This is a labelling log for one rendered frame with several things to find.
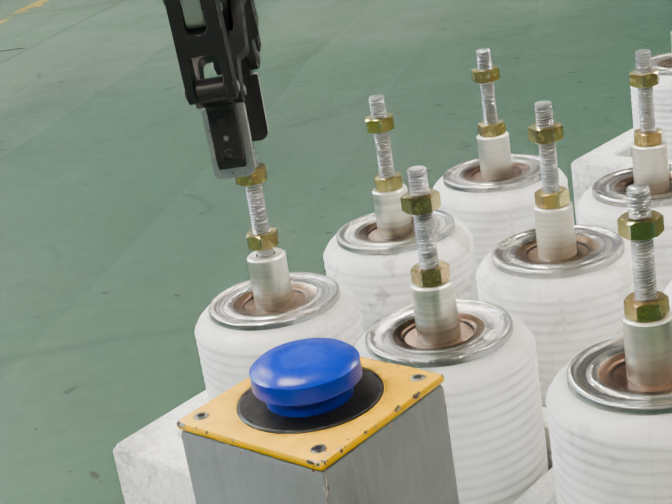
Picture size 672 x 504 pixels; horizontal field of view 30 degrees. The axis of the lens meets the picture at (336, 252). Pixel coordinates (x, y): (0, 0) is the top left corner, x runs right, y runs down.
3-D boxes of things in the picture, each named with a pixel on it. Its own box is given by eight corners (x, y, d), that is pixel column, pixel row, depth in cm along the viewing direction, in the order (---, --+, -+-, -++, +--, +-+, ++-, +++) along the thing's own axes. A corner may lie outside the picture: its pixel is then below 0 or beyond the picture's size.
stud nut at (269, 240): (241, 250, 70) (238, 236, 70) (258, 239, 72) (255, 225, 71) (270, 251, 69) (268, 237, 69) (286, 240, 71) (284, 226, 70)
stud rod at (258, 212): (256, 274, 71) (233, 146, 68) (266, 268, 72) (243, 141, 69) (271, 275, 70) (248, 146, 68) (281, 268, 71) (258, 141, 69)
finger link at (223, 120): (201, 69, 63) (220, 165, 65) (192, 83, 60) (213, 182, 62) (230, 65, 63) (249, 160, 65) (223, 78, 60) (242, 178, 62)
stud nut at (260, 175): (229, 185, 69) (226, 171, 69) (246, 176, 70) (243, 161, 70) (258, 186, 68) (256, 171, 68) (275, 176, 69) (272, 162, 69)
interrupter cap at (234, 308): (360, 282, 73) (359, 271, 73) (308, 338, 67) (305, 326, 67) (247, 281, 76) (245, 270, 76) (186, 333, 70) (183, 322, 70)
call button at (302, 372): (389, 395, 45) (381, 344, 45) (318, 446, 43) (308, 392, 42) (307, 376, 48) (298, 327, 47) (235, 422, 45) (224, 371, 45)
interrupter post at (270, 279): (303, 299, 72) (293, 246, 71) (285, 316, 70) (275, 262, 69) (266, 298, 73) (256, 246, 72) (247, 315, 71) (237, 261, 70)
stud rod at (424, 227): (426, 315, 63) (406, 172, 61) (425, 307, 64) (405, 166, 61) (446, 312, 63) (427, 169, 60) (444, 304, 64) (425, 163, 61)
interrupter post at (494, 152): (476, 185, 87) (471, 139, 86) (485, 174, 89) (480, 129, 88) (510, 184, 86) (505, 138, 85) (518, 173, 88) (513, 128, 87)
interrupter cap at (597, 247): (471, 255, 75) (470, 244, 75) (585, 225, 77) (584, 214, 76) (527, 294, 68) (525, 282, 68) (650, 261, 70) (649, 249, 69)
